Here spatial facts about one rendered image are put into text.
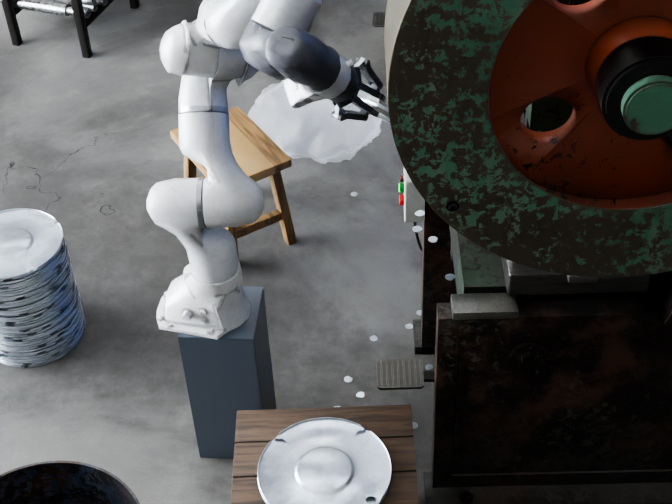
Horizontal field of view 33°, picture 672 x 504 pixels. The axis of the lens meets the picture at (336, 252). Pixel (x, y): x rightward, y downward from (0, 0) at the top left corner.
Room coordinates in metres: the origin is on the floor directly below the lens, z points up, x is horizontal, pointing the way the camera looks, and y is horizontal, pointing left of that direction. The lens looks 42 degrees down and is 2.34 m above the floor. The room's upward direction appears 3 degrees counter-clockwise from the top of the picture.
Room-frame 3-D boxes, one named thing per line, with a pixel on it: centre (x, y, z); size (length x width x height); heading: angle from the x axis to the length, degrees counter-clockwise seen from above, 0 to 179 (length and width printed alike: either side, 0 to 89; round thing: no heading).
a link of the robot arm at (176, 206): (1.94, 0.32, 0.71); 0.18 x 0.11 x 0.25; 88
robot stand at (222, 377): (1.94, 0.28, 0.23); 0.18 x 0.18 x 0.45; 84
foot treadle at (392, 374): (1.97, -0.38, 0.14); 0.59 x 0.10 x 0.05; 88
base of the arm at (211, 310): (1.94, 0.32, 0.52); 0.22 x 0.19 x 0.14; 84
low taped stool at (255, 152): (2.78, 0.30, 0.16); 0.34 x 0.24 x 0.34; 30
